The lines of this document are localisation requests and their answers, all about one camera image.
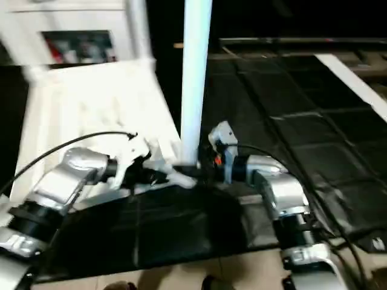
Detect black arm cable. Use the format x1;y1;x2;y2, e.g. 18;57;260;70
0;131;139;194
235;144;372;290

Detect brown woven basket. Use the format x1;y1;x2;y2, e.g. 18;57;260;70
370;267;387;290

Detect dark left robot foot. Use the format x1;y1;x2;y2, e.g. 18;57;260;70
105;280;137;290

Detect dark right robot foot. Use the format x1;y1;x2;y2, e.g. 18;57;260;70
201;274;217;290

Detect black work mat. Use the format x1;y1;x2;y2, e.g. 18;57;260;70
0;54;387;282

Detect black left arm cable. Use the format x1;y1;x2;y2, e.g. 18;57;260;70
0;131;139;194

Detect brown television bench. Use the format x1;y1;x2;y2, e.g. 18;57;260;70
332;48;387;79

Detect red white package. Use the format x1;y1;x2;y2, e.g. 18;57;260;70
48;39;61;61

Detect white plastic table leg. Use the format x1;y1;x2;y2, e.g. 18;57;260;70
125;0;157;66
180;0;213;166
0;30;48;84

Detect white plastic table top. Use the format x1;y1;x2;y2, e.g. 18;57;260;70
0;59;197;218

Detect dark blue black cabinet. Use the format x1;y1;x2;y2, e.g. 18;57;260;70
148;0;223;67

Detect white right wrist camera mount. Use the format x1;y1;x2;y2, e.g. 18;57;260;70
208;120;239;184

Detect grey black device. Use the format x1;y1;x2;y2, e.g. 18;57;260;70
359;232;387;253

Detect white glass-door cabinet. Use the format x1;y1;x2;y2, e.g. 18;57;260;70
0;0;152;66

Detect white board strip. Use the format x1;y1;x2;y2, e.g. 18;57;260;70
314;53;387;123

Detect dark robot foot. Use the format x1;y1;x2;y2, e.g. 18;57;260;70
105;280;137;290
201;274;217;290

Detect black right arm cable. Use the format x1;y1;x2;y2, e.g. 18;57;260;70
235;144;372;290

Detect black television screen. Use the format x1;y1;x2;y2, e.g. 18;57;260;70
219;0;387;43

